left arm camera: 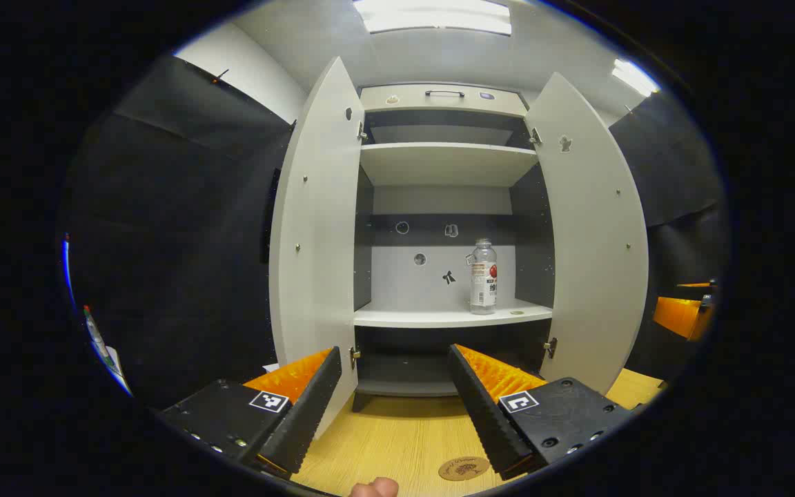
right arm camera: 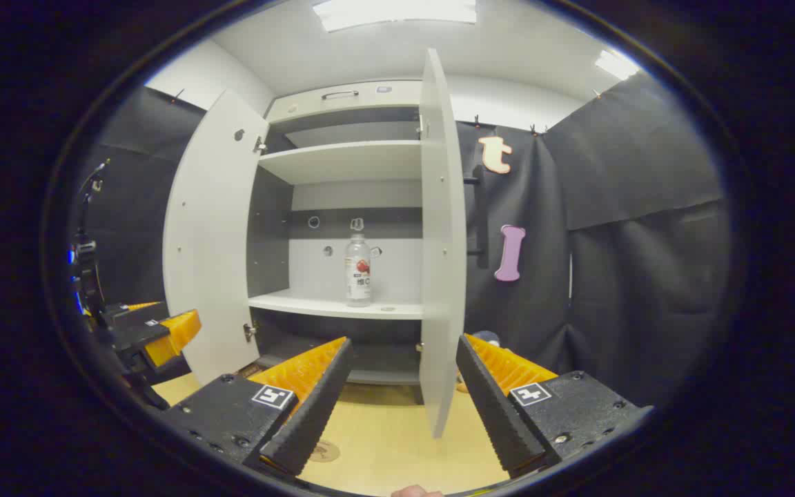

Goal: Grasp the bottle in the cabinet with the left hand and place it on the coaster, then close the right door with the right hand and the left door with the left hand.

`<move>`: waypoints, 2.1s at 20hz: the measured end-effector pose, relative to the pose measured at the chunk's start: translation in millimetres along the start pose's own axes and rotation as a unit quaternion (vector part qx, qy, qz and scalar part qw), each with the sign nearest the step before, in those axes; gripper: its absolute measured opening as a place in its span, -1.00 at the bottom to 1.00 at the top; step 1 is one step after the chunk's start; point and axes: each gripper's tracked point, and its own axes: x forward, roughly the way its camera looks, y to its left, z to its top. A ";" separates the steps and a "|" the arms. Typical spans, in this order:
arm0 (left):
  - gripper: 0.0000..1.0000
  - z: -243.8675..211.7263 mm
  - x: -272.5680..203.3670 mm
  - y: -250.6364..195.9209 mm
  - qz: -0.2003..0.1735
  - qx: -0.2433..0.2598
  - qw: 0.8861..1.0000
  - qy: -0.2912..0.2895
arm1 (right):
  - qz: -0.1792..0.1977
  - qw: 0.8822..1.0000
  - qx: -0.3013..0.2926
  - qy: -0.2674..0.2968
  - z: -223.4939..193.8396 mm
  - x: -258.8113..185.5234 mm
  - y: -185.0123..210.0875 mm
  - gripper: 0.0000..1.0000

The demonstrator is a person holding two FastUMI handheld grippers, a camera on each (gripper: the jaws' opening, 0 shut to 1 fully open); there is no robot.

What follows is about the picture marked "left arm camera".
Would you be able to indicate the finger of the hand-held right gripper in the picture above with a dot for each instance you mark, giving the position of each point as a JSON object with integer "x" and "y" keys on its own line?
{"x": 680, "y": 317}
{"x": 698, "y": 284}

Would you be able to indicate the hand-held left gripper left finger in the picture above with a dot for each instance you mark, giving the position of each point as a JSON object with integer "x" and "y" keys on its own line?
{"x": 308, "y": 414}

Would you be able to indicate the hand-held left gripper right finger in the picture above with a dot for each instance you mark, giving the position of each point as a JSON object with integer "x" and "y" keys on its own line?
{"x": 484, "y": 414}

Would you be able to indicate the round cork coaster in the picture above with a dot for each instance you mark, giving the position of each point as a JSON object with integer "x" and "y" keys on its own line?
{"x": 463, "y": 469}

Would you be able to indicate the white cabinet door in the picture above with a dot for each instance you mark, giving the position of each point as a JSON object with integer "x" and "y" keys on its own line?
{"x": 315, "y": 241}
{"x": 591, "y": 241}

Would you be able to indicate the clear plastic bottle red label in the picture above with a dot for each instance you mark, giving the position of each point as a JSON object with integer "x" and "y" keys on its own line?
{"x": 483, "y": 283}

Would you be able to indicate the plastic bottle green cap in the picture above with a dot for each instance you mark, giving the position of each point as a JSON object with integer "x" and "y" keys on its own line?
{"x": 96, "y": 335}

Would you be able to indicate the black backdrop cloth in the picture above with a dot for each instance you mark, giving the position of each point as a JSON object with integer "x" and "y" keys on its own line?
{"x": 183, "y": 241}

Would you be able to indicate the small ceiling light panel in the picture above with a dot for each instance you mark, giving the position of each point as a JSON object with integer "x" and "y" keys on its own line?
{"x": 633, "y": 77}

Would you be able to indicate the bright screen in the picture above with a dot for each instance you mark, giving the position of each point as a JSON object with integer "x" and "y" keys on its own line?
{"x": 66, "y": 269}

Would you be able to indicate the large ceiling light panel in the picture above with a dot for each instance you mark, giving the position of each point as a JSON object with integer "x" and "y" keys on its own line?
{"x": 432, "y": 17}

